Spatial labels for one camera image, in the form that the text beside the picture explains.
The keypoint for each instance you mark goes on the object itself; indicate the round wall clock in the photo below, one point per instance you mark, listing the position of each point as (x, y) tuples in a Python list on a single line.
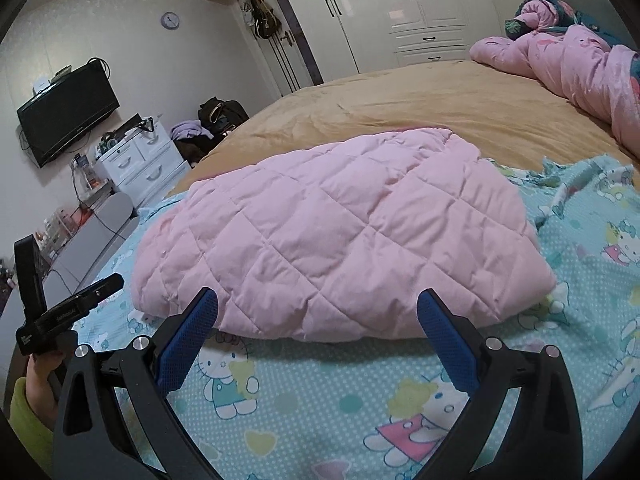
[(170, 20)]

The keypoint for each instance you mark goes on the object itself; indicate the black bag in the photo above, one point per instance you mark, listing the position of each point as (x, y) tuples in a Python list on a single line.
[(225, 112)]

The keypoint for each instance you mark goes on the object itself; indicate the white door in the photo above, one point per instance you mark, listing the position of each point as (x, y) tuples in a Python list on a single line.
[(300, 55)]

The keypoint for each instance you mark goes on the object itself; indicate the cartoon cat print bed sheet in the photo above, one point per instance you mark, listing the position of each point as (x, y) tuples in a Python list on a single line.
[(310, 400)]

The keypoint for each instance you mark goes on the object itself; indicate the dark brown bag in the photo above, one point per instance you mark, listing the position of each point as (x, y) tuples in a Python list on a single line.
[(195, 150)]

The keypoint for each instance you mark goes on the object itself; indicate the grey green pillow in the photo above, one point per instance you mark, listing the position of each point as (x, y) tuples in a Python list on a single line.
[(585, 7)]

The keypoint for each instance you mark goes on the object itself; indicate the white wardrobe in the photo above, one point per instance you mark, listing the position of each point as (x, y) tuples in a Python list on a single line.
[(375, 10)]

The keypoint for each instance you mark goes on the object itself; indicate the pink duvet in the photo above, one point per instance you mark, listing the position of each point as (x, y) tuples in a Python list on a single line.
[(575, 65)]

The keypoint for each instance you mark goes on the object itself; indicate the teal floral cloth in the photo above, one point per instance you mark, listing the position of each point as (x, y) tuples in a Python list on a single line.
[(515, 26)]

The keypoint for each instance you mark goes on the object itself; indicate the person's left hand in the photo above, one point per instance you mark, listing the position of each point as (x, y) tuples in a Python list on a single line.
[(44, 385)]

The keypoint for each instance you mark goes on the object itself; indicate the white drawer cabinet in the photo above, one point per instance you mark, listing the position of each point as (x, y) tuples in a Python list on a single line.
[(145, 160)]

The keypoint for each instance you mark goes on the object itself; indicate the pink quilt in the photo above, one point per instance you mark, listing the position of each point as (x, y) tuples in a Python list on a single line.
[(325, 230)]

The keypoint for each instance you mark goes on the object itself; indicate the white router box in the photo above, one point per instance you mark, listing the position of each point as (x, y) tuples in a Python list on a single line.
[(41, 84)]

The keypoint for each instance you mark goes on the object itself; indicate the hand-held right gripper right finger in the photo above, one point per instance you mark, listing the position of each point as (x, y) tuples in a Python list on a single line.
[(452, 345)]

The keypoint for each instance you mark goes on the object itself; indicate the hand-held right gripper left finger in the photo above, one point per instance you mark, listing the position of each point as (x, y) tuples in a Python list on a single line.
[(182, 347)]

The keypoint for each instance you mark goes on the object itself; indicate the person's left forearm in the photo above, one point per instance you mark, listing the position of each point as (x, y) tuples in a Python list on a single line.
[(30, 425)]

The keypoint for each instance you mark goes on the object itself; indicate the dark hanging bags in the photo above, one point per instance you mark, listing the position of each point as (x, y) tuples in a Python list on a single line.
[(262, 17)]

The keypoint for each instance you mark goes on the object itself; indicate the tan bed blanket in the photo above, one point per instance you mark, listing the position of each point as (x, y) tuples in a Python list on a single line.
[(400, 105)]

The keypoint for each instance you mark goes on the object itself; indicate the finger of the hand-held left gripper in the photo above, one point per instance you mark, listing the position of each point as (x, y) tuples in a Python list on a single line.
[(102, 290), (31, 280)]

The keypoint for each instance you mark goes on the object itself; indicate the purple cloth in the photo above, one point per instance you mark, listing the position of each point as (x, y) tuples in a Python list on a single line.
[(190, 129)]

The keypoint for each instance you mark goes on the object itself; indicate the black flat television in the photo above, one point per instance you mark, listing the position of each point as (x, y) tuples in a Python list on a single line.
[(65, 110)]

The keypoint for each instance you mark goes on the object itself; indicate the black flat device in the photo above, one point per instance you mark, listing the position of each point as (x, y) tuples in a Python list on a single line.
[(132, 126)]

